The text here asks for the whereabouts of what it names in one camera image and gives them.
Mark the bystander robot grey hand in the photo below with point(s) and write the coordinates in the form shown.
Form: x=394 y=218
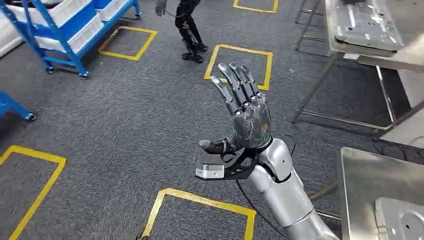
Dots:
x=161 y=7

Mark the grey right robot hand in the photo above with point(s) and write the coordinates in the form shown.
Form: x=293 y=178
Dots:
x=251 y=126

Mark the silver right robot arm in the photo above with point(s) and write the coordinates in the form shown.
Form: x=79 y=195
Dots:
x=288 y=195

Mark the bystander robot black legs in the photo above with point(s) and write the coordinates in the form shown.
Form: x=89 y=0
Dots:
x=185 y=20

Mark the clear white plastic bin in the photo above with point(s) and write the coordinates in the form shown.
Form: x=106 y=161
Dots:
x=86 y=34
x=111 y=10
x=66 y=11

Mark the blue wheeled shelf rack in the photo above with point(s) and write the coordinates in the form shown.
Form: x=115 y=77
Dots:
x=57 y=35

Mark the steel workbench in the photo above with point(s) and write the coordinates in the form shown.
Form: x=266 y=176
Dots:
x=364 y=179
x=331 y=33

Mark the stamped grey metal plate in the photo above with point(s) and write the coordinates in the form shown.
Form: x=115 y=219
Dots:
x=397 y=215
x=367 y=26

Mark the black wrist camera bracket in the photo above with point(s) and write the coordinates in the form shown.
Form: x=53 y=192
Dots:
x=243 y=169

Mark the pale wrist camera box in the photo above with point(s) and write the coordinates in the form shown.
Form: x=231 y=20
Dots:
x=210 y=171

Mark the grey metal stool frame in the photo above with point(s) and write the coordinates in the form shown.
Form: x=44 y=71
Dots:
x=311 y=12

